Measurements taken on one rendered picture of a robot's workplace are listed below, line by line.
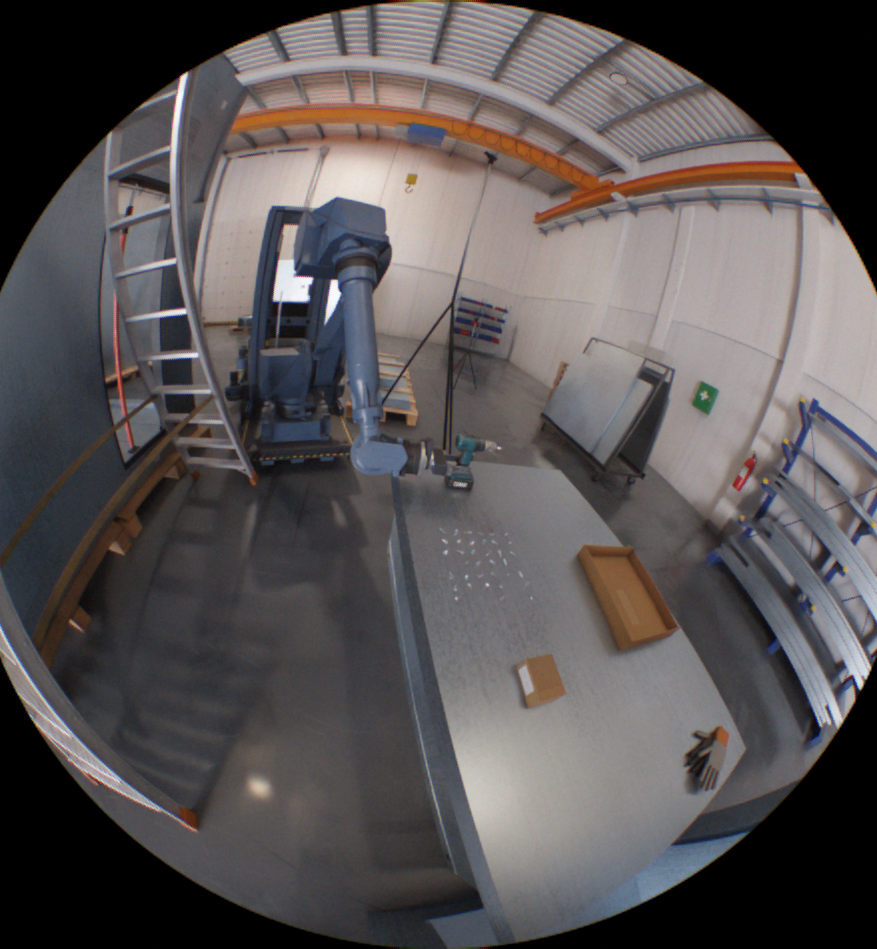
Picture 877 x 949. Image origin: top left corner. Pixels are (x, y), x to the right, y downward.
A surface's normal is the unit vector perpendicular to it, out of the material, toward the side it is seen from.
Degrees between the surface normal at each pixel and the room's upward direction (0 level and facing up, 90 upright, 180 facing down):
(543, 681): 0
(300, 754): 0
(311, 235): 90
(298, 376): 90
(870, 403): 90
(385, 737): 0
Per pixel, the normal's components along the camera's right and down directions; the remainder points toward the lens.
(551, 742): 0.22, -0.82
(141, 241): 0.95, 0.29
